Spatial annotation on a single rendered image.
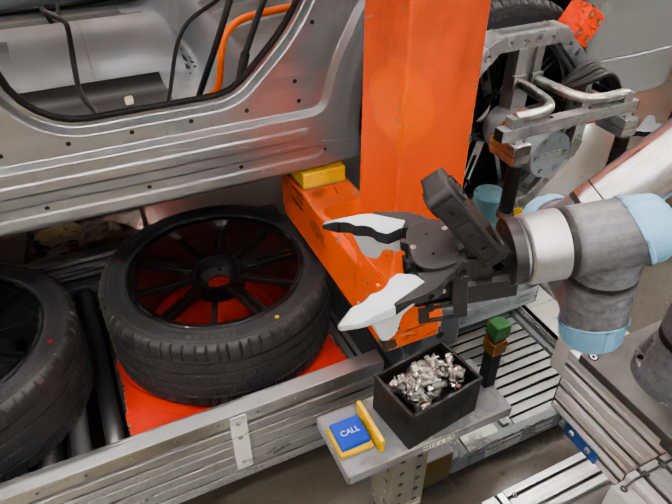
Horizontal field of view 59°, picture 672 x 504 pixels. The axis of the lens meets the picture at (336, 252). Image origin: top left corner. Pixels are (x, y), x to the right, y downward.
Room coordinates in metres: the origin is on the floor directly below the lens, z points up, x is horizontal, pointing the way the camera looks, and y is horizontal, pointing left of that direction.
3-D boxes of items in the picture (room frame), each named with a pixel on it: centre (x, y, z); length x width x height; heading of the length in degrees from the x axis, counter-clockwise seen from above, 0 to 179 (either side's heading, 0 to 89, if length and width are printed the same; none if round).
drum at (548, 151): (1.45, -0.51, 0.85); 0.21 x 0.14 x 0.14; 25
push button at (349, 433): (0.78, -0.03, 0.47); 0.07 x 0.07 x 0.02; 25
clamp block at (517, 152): (1.25, -0.41, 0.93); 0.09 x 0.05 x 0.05; 25
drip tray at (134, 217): (2.15, 1.12, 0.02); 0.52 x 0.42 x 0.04; 109
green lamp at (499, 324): (0.94, -0.36, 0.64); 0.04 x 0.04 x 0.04; 25
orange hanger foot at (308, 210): (1.39, -0.01, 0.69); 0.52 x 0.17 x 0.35; 25
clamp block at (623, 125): (1.40, -0.72, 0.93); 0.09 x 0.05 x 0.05; 25
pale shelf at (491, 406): (0.86, -0.18, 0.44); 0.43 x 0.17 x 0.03; 115
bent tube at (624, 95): (1.44, -0.62, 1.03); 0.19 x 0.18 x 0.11; 25
